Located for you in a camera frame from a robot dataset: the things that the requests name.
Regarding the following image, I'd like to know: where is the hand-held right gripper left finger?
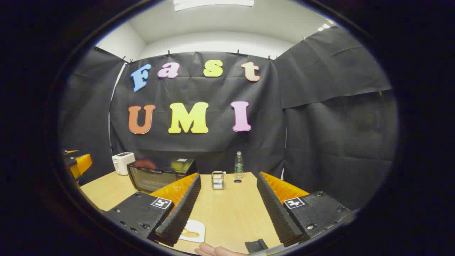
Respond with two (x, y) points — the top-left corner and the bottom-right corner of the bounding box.
(107, 173), (202, 247)

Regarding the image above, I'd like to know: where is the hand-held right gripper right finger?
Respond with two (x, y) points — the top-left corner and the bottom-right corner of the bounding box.
(257, 172), (352, 247)

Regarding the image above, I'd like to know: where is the black electric oven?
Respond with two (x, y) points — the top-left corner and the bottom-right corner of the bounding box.
(127, 158), (198, 194)

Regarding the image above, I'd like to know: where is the white square plate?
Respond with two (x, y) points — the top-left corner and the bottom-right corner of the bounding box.
(179, 219), (205, 243)

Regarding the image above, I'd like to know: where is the white toaster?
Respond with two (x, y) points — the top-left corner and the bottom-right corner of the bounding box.
(112, 152), (136, 176)

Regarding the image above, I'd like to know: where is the metal mesh utensil holder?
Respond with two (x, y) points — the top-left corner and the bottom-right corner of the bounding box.
(211, 171), (225, 190)

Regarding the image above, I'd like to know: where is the clear plastic water bottle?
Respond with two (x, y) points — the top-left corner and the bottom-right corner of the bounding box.
(234, 151), (244, 180)

